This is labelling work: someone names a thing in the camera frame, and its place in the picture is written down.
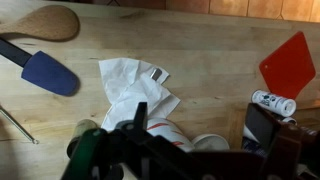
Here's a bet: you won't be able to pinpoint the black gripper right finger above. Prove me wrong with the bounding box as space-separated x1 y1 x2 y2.
245 102 320 180

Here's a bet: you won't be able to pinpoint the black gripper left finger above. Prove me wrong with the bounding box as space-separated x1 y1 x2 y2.
109 101 191 180

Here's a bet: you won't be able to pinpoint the blue spatula with black handle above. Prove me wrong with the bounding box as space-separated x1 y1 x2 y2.
0 37 81 98

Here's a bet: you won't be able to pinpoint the wooden spice tray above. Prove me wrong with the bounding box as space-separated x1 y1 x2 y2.
228 99 320 151

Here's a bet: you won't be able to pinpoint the white printed salt shaker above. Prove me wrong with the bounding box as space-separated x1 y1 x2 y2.
251 89 297 118

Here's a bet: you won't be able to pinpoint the white crock with orange stripes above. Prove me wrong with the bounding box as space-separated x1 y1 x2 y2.
146 117 196 153

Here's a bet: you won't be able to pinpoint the white ceramic bowl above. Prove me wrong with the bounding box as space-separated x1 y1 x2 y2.
191 133 231 152

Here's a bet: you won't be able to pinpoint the small white rag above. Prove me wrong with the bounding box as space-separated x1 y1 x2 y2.
98 57 181 133

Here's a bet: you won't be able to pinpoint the small glass jar dark lid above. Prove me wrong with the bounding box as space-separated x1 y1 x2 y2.
66 119 100 159

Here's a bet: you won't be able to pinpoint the red silicone mat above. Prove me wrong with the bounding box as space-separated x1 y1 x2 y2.
259 31 317 100

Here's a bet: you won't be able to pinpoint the small metal whisk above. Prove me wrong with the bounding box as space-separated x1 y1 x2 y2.
0 104 40 145

